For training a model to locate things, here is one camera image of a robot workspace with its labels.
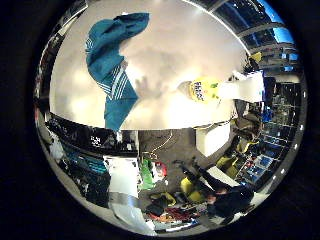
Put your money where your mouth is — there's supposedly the yellow spray bottle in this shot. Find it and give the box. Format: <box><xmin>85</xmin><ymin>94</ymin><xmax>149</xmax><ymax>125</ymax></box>
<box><xmin>177</xmin><ymin>70</ymin><xmax>266</xmax><ymax>104</ymax></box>

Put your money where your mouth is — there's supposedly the teal cloth with white stripes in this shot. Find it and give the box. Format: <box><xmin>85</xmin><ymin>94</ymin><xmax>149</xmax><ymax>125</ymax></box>
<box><xmin>84</xmin><ymin>12</ymin><xmax>151</xmax><ymax>133</ymax></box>

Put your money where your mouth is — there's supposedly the red and white object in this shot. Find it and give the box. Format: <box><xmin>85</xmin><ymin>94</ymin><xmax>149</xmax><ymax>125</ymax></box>
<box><xmin>154</xmin><ymin>161</ymin><xmax>169</xmax><ymax>180</ymax></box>

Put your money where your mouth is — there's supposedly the green bag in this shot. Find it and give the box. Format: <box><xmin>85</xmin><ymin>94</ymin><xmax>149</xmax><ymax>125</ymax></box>
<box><xmin>139</xmin><ymin>157</ymin><xmax>155</xmax><ymax>191</ymax></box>

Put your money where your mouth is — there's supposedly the yellow chair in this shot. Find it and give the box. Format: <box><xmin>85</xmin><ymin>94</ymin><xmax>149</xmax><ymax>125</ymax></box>
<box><xmin>215</xmin><ymin>155</ymin><xmax>240</xmax><ymax>178</ymax></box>
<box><xmin>179</xmin><ymin>177</ymin><xmax>195</xmax><ymax>196</ymax></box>

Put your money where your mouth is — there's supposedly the black desk with equipment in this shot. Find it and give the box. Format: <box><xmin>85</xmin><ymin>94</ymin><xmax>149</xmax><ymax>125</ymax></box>
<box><xmin>45</xmin><ymin>114</ymin><xmax>140</xmax><ymax>158</ymax></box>

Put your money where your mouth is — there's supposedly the person in dark clothes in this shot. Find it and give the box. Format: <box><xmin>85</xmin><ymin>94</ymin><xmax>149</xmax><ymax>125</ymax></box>
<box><xmin>179</xmin><ymin>159</ymin><xmax>256</xmax><ymax>225</ymax></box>

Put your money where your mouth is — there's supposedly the thin yellow cord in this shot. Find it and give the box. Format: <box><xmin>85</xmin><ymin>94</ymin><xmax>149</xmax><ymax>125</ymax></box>
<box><xmin>143</xmin><ymin>130</ymin><xmax>175</xmax><ymax>160</ymax></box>

